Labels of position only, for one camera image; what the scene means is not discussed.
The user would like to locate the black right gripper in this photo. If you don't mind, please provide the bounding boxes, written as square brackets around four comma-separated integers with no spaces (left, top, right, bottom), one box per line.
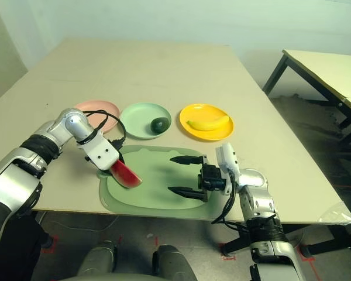
[167,155,233,203]

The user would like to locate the red watermelon slice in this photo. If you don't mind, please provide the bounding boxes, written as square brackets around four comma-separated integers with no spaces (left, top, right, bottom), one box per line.
[109,159,142,189]

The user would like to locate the yellow toy banana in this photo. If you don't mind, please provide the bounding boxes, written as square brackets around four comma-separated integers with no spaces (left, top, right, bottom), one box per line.
[186,115,230,132]

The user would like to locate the dark green avocado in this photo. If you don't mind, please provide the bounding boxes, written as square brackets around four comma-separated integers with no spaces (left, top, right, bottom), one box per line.
[150,116,170,135]

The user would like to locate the green silicone cutting mat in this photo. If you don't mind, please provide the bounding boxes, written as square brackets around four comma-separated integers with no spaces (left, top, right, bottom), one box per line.
[96,145,220,220]

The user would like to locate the pink plastic plate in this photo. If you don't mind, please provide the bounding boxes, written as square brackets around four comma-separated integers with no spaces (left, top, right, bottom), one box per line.
[74,100,121,135]

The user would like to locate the mint green plastic plate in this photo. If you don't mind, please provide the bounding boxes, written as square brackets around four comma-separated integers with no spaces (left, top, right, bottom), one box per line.
[119,102,173,140]

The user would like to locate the yellow plastic plate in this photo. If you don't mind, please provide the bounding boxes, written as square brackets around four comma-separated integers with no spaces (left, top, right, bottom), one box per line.
[179,102,235,142]

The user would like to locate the bystander black clothed leg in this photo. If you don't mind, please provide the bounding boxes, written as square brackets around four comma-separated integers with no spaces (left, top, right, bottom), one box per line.
[0,215,44,281]

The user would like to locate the clear plastic film scrap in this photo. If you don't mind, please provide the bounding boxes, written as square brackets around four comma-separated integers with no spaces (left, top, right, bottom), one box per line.
[318,201,351,225]

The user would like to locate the beige side table black legs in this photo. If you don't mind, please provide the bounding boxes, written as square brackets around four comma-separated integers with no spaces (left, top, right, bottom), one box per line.
[262,49,351,147]

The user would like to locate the black left wrist camera cable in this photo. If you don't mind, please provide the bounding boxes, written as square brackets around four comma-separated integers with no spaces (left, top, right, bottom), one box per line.
[81,109,127,149]

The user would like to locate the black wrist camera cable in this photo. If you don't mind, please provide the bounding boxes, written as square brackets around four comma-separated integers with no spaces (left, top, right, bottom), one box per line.
[212,172,258,281]
[81,109,127,149]

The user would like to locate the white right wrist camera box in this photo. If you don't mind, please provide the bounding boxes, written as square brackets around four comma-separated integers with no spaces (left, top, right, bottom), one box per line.
[215,142,241,196]

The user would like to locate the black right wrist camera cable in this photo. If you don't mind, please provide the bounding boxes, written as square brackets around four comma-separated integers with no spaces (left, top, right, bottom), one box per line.
[212,172,258,281]

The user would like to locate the black main table leg frame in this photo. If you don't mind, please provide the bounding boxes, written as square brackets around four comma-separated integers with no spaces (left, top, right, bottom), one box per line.
[221,224,351,260]

